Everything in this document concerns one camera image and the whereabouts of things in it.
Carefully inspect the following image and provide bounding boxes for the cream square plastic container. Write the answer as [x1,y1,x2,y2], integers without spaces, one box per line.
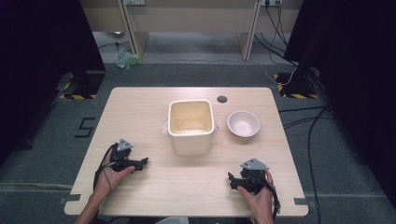
[161,99,219,157]

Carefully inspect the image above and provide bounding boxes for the bundle of black plugged cables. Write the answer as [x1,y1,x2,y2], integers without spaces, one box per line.
[253,2,300,68]

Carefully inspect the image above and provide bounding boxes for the white floor cable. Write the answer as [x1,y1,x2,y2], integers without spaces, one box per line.
[250,58,299,87]

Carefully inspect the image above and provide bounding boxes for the paired black floor cables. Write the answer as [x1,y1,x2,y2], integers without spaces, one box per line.
[277,105,334,131]

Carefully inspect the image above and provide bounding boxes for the thin black floor cable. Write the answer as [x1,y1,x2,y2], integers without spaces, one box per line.
[97,40,131,51]

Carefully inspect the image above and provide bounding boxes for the person's left hand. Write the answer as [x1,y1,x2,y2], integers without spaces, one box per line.
[92,151,136,201]

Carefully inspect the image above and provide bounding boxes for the black curtain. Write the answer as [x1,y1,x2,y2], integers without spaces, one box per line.
[0,0,106,167]
[283,0,396,209]

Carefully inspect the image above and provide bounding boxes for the right hand-held gripper black cable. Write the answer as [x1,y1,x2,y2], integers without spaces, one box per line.
[264,182,282,222]

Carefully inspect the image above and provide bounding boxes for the white round bowl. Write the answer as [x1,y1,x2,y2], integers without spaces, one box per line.
[226,110,262,139]

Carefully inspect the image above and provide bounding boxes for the crumpled green plastic bag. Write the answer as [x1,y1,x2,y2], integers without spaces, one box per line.
[113,49,145,70]

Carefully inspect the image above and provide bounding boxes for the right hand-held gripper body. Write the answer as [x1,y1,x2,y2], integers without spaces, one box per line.
[237,157,271,196]

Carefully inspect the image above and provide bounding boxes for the long black floor cable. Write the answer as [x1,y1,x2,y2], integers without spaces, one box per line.
[306,105,330,224]

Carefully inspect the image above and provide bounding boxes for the left hand-held gripper black cable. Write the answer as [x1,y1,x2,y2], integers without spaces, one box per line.
[92,145,120,195]

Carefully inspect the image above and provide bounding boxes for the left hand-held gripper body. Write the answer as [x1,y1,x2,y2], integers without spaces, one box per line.
[108,138,138,173]

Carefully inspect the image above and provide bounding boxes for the hand-held gripper black cable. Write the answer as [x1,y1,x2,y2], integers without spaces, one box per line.
[264,182,282,222]
[92,145,120,195]

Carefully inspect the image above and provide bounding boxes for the black stand base striped tape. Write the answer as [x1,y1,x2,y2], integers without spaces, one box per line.
[273,71,320,100]
[58,70,106,101]

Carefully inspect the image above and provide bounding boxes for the person's right hand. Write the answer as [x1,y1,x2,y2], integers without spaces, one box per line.
[236,169,276,218]

